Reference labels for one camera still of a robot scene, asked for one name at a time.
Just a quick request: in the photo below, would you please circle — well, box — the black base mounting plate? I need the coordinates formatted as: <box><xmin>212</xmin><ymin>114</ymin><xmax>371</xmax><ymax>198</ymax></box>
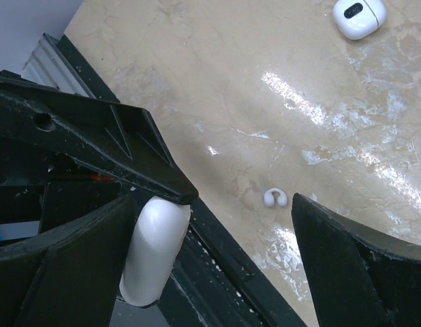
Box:
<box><xmin>57</xmin><ymin>33</ymin><xmax>307</xmax><ymax>327</ymax></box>

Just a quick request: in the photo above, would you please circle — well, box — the white hook earbud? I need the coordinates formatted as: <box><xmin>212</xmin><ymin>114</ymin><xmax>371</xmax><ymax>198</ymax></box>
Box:
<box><xmin>262</xmin><ymin>187</ymin><xmax>288</xmax><ymax>207</ymax></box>

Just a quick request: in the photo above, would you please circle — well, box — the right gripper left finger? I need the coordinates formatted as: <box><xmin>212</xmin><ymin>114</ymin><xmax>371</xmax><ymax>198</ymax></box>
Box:
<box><xmin>0</xmin><ymin>196</ymin><xmax>137</xmax><ymax>326</ymax></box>

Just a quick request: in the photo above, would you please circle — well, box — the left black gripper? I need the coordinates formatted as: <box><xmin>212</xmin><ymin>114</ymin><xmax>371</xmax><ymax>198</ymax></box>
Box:
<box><xmin>0</xmin><ymin>76</ymin><xmax>199</xmax><ymax>233</ymax></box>

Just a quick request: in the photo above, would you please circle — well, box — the white oval charging case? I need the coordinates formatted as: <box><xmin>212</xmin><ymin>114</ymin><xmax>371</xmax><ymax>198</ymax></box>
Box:
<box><xmin>119</xmin><ymin>196</ymin><xmax>191</xmax><ymax>308</ymax></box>

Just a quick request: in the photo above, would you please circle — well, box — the aluminium frame rail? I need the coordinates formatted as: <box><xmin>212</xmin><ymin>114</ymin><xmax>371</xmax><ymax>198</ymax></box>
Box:
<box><xmin>22</xmin><ymin>33</ymin><xmax>95</xmax><ymax>98</ymax></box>

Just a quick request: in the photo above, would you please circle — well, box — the white square charging case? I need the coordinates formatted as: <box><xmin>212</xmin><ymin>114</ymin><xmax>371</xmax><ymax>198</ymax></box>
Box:
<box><xmin>332</xmin><ymin>0</ymin><xmax>387</xmax><ymax>41</ymax></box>

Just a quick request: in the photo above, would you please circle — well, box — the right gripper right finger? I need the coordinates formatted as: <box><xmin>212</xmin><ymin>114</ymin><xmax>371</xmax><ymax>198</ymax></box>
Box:
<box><xmin>292</xmin><ymin>193</ymin><xmax>421</xmax><ymax>326</ymax></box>

